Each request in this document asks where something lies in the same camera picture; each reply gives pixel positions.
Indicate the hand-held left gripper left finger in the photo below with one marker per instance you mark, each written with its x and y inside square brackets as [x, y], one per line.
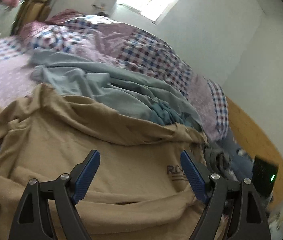
[87, 177]

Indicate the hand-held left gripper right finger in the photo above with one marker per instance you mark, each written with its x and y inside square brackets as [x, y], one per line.
[192, 177]

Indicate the beige t-shirt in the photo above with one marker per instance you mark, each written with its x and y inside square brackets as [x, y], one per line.
[126, 160]

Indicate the olive grey t-shirt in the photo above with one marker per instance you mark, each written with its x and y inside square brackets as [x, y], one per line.
[216, 160]

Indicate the blue jeans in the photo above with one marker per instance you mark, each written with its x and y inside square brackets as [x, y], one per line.
[239, 150]

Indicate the wooden headboard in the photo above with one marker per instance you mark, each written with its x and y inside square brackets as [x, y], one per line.
[256, 135]

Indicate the teal t-shirt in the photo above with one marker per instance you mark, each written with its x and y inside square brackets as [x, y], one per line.
[166, 113]

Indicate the light blue garment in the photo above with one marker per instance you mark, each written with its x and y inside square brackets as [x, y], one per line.
[111, 82]

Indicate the checkered bed sheet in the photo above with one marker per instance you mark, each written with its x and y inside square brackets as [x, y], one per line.
[1, 72]

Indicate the checkered purple quilt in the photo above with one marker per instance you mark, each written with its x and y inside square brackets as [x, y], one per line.
[136, 45]

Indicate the plain cardboard box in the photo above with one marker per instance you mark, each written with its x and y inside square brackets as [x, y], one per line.
[31, 15]

